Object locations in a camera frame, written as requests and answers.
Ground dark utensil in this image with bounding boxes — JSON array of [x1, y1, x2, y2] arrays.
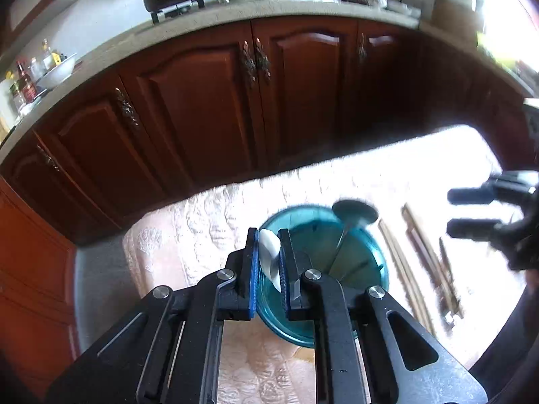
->
[[438, 238, 459, 316]]

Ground green plastic box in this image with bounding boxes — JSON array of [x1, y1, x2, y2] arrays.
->
[[476, 34, 518, 66]]

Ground white plastic spoon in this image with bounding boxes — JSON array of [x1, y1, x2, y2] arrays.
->
[[259, 229, 282, 293]]

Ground teal plastic cup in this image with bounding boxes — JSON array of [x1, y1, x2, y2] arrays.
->
[[255, 206, 388, 348]]

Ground grey stone countertop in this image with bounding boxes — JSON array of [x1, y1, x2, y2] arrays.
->
[[0, 0, 539, 156]]

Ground white mixing bowl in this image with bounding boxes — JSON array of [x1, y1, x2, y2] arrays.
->
[[38, 53, 78, 89]]

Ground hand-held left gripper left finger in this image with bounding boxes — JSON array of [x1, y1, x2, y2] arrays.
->
[[44, 227, 258, 404]]

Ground dark wooden base cabinets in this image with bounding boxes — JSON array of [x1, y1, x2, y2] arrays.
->
[[0, 8, 539, 388]]

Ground gas stove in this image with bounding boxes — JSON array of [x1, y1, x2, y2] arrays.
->
[[149, 0, 299, 24]]

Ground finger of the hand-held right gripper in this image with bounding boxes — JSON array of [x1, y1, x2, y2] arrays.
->
[[446, 219, 504, 241], [447, 187, 500, 207]]

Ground green-lidded jar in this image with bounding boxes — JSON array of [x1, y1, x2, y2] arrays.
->
[[9, 84, 26, 112]]

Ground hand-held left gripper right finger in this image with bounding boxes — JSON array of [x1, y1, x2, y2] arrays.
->
[[278, 228, 489, 404]]

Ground red sauce bottle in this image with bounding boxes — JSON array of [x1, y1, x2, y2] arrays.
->
[[17, 61, 36, 102]]

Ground metal spoon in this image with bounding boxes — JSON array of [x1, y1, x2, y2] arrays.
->
[[330, 200, 378, 262]]

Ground person's dark clothing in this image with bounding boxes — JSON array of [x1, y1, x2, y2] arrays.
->
[[463, 273, 539, 404]]

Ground wooden wall cabinet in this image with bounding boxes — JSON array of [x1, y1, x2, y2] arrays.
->
[[0, 0, 60, 47]]

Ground pale embossed tablecloth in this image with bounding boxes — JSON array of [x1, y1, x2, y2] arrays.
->
[[122, 124, 531, 404]]

